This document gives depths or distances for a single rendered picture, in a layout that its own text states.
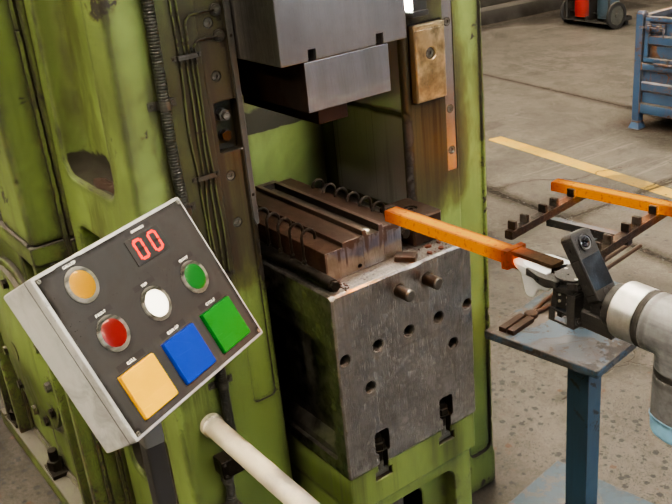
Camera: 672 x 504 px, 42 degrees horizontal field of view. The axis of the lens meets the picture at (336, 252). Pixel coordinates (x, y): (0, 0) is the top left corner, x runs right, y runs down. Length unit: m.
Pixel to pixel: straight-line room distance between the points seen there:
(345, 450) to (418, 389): 0.22
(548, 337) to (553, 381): 1.07
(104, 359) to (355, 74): 0.74
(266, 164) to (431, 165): 0.42
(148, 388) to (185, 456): 0.62
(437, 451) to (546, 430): 0.84
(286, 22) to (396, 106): 0.50
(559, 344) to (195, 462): 0.85
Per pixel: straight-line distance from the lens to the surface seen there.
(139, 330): 1.38
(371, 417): 1.93
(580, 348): 2.05
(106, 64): 1.65
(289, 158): 2.26
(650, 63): 5.74
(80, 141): 2.03
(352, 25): 1.71
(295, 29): 1.63
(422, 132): 2.05
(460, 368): 2.07
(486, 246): 1.55
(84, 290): 1.35
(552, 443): 2.86
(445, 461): 2.17
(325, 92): 1.69
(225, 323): 1.49
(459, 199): 2.18
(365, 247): 1.83
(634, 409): 3.04
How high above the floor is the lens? 1.70
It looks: 24 degrees down
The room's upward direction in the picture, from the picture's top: 6 degrees counter-clockwise
